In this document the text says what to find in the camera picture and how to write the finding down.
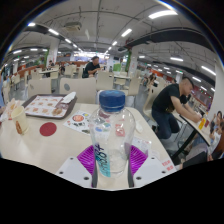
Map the shiny printed card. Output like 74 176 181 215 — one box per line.
131 135 153 155

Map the beige dining chair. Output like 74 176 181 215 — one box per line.
27 78 53 99
59 77 98 104

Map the ceiling lights group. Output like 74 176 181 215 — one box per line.
11 9 218 93

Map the cream paper cup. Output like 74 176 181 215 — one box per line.
10 105 30 136

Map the white sign red text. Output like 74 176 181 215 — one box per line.
160 158 178 173

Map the flat round red coaster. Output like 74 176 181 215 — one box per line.
39 121 58 137

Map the beige dining chairs group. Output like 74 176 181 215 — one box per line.
9 64 161 101

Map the fried ring snack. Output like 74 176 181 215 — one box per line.
14 120 24 135

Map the white napkin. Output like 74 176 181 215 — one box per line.
60 91 77 104

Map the crumpled white tissue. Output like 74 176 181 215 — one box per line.
134 120 145 134

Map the clear water bottle blue cap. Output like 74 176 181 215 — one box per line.
88 89 137 179

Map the dark food tray paper liner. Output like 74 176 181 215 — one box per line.
22 93 78 120

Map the printed sticker leaflet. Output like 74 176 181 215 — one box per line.
62 109 93 135

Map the beige dining table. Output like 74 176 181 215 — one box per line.
179 111 214 159

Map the ceiling air conditioner unit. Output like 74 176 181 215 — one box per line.
64 21 83 32

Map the person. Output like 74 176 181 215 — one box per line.
81 55 102 79
208 110 224 161
143 72 158 88
151 76 203 140

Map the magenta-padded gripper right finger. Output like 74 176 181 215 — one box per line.
126 143 169 189

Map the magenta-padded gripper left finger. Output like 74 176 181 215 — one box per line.
55 144 100 190

